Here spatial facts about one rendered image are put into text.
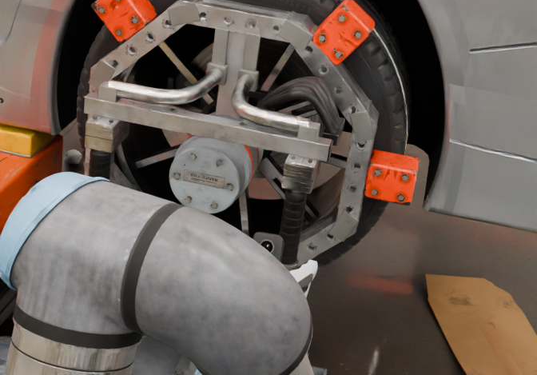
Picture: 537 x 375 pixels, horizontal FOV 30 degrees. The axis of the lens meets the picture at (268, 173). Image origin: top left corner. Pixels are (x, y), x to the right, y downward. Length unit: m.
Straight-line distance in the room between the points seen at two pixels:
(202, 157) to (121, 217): 0.90
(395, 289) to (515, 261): 0.54
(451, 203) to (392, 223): 1.67
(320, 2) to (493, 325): 1.58
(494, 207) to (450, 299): 1.25
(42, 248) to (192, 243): 0.13
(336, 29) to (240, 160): 0.28
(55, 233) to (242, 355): 0.19
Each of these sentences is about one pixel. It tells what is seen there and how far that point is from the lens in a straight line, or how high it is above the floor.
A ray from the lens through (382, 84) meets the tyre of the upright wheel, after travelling 1.87.
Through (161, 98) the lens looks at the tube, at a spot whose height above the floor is 1.00.
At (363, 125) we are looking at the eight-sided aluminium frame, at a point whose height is 0.96.
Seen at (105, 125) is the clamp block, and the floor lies 0.95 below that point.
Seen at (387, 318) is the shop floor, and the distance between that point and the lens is 3.09.
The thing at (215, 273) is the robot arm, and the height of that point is 1.18.
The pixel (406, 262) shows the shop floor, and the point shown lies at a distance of 3.43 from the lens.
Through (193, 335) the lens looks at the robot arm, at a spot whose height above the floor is 1.13.
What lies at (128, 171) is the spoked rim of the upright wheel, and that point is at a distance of 2.05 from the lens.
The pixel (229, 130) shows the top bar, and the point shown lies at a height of 0.97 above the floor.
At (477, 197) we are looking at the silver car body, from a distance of 2.01.
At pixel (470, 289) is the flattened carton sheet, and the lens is 3.31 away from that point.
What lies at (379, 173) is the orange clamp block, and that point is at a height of 0.87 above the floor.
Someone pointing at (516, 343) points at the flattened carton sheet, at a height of 0.01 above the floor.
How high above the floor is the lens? 1.59
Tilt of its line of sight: 24 degrees down
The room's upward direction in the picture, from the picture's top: 8 degrees clockwise
